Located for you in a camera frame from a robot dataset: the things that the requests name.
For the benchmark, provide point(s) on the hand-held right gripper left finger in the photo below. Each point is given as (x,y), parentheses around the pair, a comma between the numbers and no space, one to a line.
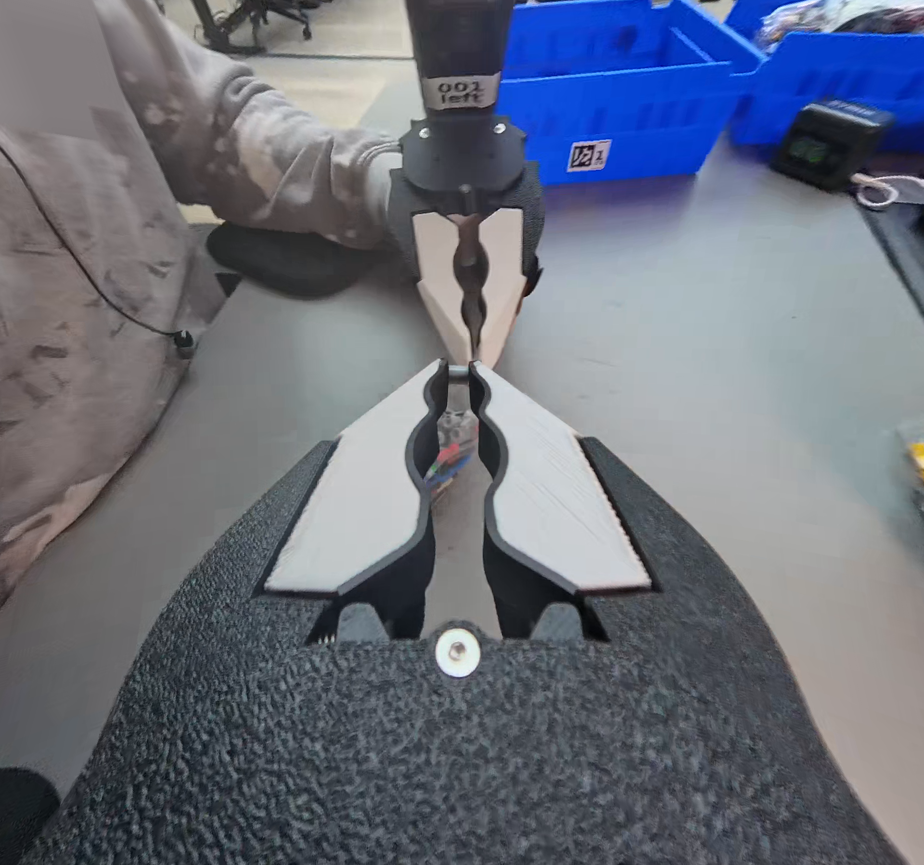
(346,518)

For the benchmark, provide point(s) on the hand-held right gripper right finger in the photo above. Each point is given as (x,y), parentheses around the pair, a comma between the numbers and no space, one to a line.
(563,518)

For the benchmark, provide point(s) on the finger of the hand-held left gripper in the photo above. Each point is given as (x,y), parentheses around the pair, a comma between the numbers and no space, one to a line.
(433,266)
(503,266)

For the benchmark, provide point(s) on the small bag of coloured pieces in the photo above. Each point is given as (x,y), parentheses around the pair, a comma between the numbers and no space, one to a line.
(451,457)

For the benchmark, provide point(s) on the large clear bag of parts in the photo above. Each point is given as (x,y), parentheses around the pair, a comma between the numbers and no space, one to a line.
(915,460)

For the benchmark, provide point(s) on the grey desk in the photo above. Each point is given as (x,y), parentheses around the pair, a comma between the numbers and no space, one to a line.
(722,374)

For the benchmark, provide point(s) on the black armrest cushion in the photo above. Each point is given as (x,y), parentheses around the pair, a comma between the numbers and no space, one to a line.
(289,266)

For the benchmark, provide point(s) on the empty blue plastic bin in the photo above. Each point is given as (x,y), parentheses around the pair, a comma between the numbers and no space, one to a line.
(613,114)

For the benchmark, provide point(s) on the person's grey hoodie torso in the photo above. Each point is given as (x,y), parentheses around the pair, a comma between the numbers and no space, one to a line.
(72,410)

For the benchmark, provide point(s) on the small black box device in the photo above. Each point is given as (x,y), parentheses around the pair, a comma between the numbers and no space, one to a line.
(830,143)

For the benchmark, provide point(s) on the blue plastic bin holding bags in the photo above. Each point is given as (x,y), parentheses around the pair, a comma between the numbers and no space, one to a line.
(830,85)

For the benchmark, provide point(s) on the clear bags of dark parts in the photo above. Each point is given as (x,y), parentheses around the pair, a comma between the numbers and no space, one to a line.
(852,9)

